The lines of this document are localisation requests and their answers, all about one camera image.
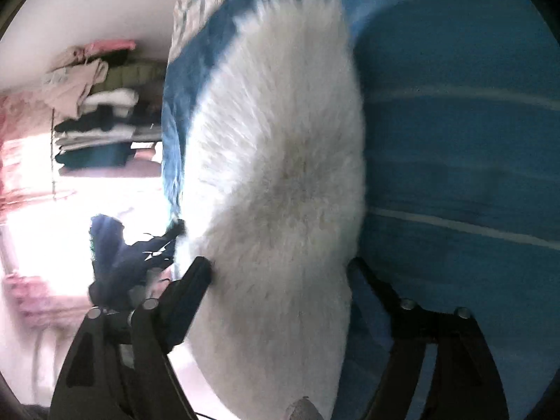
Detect white fluffy sweater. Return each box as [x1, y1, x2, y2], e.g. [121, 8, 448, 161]
[176, 0, 365, 419]

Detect stacked clothes on shelf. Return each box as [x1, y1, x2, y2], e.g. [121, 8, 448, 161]
[42, 39, 167, 178]

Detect pink curtain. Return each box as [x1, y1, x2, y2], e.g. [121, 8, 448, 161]
[1, 92, 89, 329]

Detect blue bed blanket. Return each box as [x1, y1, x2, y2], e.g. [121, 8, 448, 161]
[162, 0, 559, 419]

